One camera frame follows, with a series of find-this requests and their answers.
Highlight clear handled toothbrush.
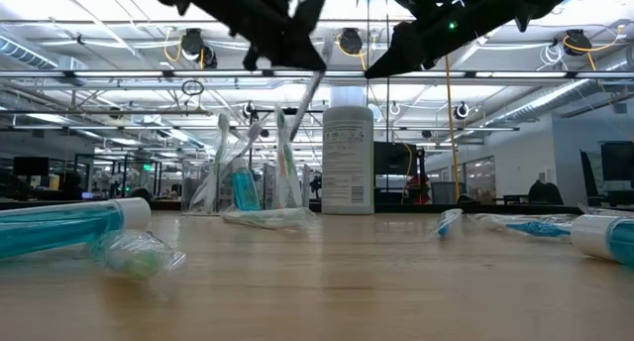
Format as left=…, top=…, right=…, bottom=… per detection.
left=288, top=35, right=337, bottom=142

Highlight grey waste bin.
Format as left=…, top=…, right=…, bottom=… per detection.
left=430, top=180, right=470, bottom=205

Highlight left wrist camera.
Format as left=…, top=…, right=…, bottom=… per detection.
left=291, top=0, right=328, bottom=35

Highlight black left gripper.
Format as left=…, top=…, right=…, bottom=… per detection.
left=185, top=0, right=328, bottom=73

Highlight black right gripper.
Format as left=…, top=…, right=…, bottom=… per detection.
left=365, top=0, right=504, bottom=79

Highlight black office chair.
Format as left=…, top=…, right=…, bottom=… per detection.
left=126, top=186, right=154, bottom=204
left=526, top=179, right=565, bottom=206

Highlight black monitor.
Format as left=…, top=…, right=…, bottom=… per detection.
left=12, top=156, right=51, bottom=177
left=599, top=141, right=634, bottom=182
left=373, top=141, right=420, bottom=176

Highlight purple toothbrush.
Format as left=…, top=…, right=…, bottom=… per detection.
left=217, top=120, right=267, bottom=188

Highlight black hanging cable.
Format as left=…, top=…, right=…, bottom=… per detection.
left=383, top=0, right=392, bottom=206

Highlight red equipment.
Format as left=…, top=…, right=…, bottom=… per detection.
left=404, top=174, right=433, bottom=205

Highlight green toothbrush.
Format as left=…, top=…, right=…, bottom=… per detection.
left=221, top=205, right=319, bottom=232
left=87, top=228, right=188, bottom=284
left=189, top=111, right=233, bottom=214

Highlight silver ventilation duct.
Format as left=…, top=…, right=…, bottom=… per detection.
left=482, top=46, right=634, bottom=130
left=0, top=33, right=89, bottom=87

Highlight white wipes canister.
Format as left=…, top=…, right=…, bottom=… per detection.
left=320, top=85, right=376, bottom=216

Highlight blue toothpaste tube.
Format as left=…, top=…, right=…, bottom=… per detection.
left=0, top=196, right=153, bottom=262

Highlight teal mouthwash bottle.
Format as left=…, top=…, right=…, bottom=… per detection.
left=570, top=212, right=634, bottom=269
left=230, top=156, right=263, bottom=213

